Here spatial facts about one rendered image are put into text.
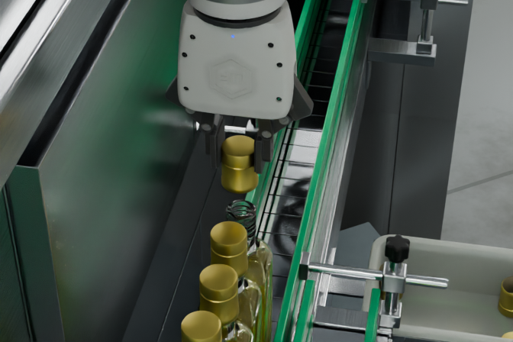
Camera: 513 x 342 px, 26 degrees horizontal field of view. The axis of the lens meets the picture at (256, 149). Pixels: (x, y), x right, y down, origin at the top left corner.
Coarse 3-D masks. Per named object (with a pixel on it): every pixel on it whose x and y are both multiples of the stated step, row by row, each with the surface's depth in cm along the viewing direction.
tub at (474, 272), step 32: (384, 256) 150; (416, 256) 150; (448, 256) 149; (480, 256) 148; (512, 256) 147; (416, 288) 151; (448, 288) 151; (480, 288) 150; (416, 320) 147; (448, 320) 147; (480, 320) 147; (512, 320) 147
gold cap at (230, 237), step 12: (216, 228) 102; (228, 228) 102; (240, 228) 102; (216, 240) 101; (228, 240) 101; (240, 240) 101; (216, 252) 102; (228, 252) 101; (240, 252) 102; (228, 264) 102; (240, 264) 103; (240, 276) 104
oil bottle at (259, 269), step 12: (252, 252) 110; (264, 252) 111; (252, 264) 109; (264, 264) 110; (252, 276) 109; (264, 276) 110; (264, 288) 111; (264, 300) 112; (264, 312) 113; (264, 324) 114; (264, 336) 115
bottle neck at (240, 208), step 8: (240, 200) 109; (232, 208) 108; (240, 208) 109; (248, 208) 109; (232, 216) 107; (240, 216) 107; (248, 216) 107; (248, 224) 107; (248, 232) 108; (248, 240) 109; (248, 248) 109
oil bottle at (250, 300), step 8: (248, 280) 107; (248, 288) 106; (256, 288) 108; (240, 296) 106; (248, 296) 106; (256, 296) 107; (240, 304) 105; (248, 304) 105; (256, 304) 107; (240, 312) 105; (248, 312) 105; (256, 312) 107; (240, 320) 105; (248, 320) 105; (256, 320) 108; (256, 328) 108; (256, 336) 109
